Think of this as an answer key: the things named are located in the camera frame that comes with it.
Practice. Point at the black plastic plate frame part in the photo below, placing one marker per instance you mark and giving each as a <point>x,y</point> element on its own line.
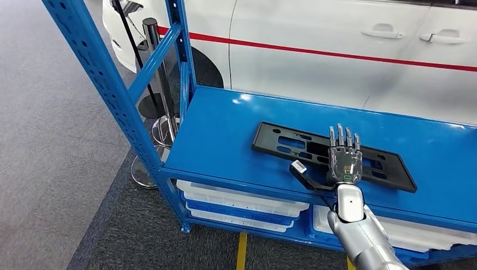
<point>268,139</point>

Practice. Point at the white plastic tray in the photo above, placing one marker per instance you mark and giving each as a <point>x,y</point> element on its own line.
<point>428,244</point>
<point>428,231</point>
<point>238,223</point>
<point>238,197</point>

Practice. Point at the white car with red stripe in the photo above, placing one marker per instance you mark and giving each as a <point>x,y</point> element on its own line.
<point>298,22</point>

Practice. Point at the blue metal shelf rack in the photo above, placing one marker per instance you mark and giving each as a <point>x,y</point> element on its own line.
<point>223,130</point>

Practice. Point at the black stanchion pole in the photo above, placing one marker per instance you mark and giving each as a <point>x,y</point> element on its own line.
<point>151,108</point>

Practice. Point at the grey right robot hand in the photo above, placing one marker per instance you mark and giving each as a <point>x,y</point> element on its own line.
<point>344,164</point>

